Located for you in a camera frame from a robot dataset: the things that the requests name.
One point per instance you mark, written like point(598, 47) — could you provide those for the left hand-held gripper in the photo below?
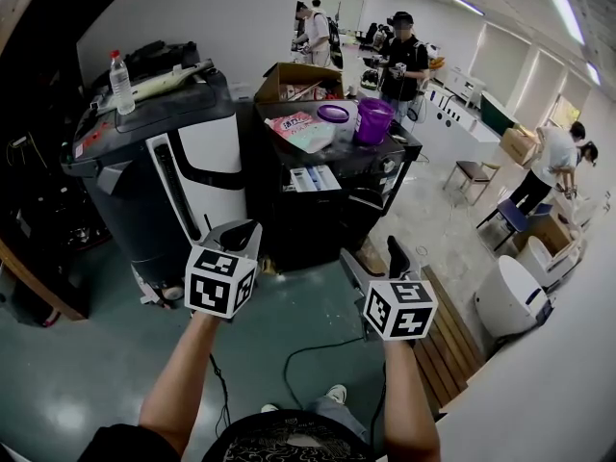
point(212, 287)

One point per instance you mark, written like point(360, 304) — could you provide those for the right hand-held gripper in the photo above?
point(402, 308)

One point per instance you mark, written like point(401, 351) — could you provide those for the white detergent drawer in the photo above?
point(313, 179)

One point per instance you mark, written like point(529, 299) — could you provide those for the person's left forearm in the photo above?
point(178, 378)

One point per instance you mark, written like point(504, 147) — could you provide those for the person's right forearm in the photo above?
point(409, 402)

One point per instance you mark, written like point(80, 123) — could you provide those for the black washing machine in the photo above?
point(327, 219)

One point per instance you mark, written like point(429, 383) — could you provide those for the black and white machine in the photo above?
point(159, 181)

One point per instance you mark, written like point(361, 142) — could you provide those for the pink detergent bag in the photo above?
point(303, 133)

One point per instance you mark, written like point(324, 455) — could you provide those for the wooden slat bench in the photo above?
point(447, 344)

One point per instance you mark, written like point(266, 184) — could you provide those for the wooden chair with dark seat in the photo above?
point(474, 173)

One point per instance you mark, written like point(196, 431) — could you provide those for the person's white shoe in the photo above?
point(337, 392)
point(269, 408)

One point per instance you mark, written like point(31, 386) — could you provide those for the white rounded robot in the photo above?
point(510, 296)

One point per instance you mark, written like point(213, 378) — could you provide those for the purple bucket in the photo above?
point(371, 125)

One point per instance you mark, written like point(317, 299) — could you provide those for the blue chair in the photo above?
point(512, 212)

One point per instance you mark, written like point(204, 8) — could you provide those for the purple round lid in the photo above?
point(333, 113)

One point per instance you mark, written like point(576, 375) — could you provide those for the person's grey trouser leg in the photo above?
point(337, 414)

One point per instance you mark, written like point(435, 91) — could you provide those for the white counter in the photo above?
point(457, 128)

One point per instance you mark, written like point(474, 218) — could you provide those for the open cardboard box with clutter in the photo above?
point(298, 82)

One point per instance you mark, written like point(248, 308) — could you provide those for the long white plastic part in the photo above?
point(159, 82)

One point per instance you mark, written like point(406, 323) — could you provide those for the clear plastic water bottle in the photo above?
point(121, 87)

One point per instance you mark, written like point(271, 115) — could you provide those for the dark green box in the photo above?
point(495, 113)

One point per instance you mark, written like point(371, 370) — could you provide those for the black bag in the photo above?
point(159, 58)

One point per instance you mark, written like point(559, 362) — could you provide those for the white cabinet appliance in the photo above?
point(464, 87)

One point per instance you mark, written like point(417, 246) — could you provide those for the person's black patterned shirt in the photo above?
point(269, 438)

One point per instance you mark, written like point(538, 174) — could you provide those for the ceiling light strip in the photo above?
point(565, 15)
point(593, 72)
point(467, 5)

